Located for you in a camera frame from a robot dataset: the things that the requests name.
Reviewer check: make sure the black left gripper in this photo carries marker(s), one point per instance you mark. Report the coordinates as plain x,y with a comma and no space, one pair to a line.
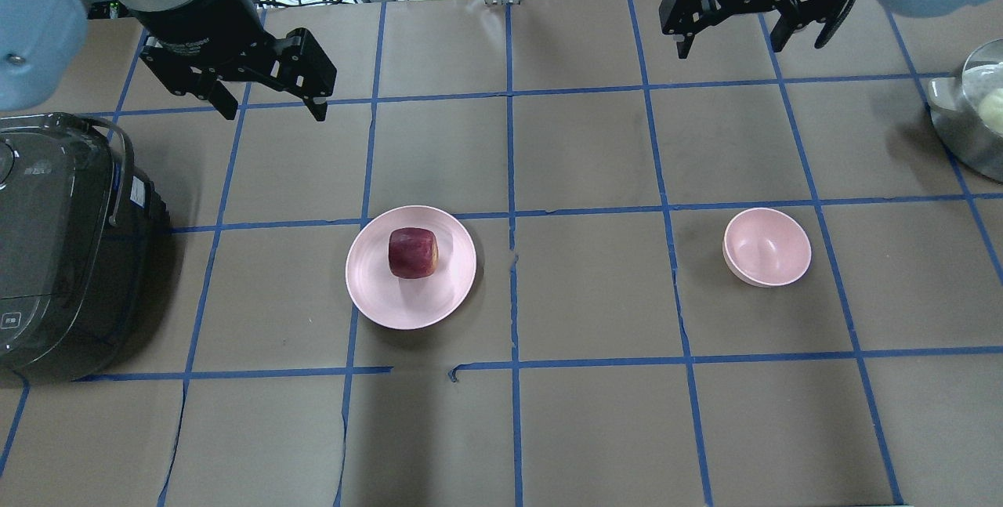
197,12

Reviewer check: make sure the red apple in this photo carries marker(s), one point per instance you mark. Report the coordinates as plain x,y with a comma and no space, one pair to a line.
413,253

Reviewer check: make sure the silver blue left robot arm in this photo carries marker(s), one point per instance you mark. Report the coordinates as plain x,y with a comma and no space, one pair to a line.
39,39

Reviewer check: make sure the pink bowl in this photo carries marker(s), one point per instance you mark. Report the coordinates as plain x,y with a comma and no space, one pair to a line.
765,247

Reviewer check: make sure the pink plate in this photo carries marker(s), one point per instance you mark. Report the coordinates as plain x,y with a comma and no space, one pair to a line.
409,304

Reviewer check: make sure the dark grey rice cooker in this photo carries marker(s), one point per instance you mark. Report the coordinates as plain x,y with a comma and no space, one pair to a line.
77,217

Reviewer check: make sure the steel pot with food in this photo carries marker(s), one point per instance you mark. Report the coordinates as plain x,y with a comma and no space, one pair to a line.
965,110

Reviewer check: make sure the brown paper table mat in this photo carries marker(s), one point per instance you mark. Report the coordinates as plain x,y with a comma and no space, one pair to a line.
605,355

